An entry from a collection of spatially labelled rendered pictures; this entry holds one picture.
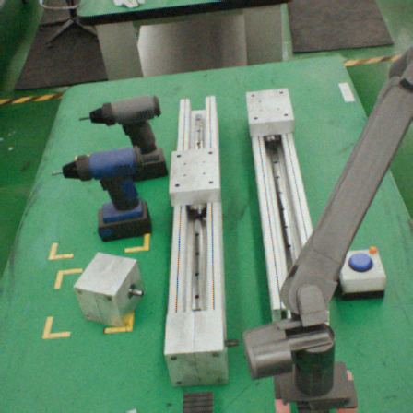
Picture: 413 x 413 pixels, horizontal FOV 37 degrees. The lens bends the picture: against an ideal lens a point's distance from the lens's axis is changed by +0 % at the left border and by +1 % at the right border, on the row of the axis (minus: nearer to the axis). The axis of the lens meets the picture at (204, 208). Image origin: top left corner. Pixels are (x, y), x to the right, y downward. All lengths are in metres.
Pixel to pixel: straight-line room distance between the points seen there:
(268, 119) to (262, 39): 1.30
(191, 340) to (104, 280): 0.24
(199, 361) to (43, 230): 0.61
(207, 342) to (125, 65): 1.98
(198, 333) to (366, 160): 0.41
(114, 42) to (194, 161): 1.48
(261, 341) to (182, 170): 0.61
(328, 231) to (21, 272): 0.78
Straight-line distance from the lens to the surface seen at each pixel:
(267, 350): 0.89
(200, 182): 1.36
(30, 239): 1.53
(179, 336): 1.09
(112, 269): 1.24
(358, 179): 0.92
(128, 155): 1.33
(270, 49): 2.85
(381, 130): 0.94
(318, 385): 0.95
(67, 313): 1.32
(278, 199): 1.40
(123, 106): 1.52
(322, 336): 0.90
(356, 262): 1.23
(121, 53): 2.86
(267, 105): 1.61
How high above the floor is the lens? 1.71
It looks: 39 degrees down
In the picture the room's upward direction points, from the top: 8 degrees counter-clockwise
